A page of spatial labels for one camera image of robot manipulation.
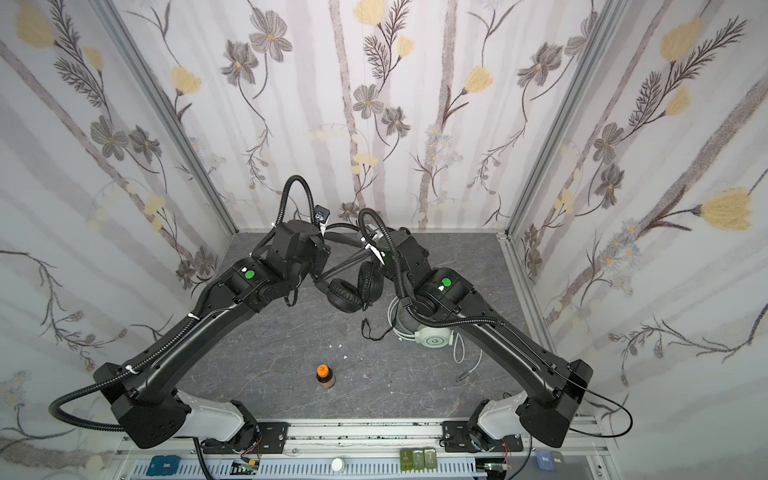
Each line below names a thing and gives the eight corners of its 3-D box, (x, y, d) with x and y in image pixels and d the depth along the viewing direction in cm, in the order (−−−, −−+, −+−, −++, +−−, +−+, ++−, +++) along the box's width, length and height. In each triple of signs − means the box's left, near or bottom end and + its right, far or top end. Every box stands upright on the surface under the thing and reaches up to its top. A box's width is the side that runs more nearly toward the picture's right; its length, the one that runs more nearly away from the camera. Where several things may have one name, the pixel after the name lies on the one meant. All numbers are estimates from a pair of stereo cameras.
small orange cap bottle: (321, 388, 84) (315, 377, 76) (323, 376, 86) (317, 364, 78) (334, 388, 84) (329, 377, 76) (336, 376, 86) (331, 364, 79)
